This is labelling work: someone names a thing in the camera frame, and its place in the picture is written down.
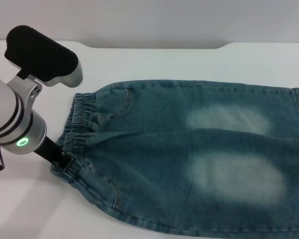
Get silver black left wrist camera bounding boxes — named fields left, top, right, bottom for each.
left=3, top=24, right=84, bottom=89

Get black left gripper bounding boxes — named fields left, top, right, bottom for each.
left=32, top=135, right=77, bottom=173

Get blue denim shorts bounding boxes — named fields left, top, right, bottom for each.
left=51, top=79, right=299, bottom=239

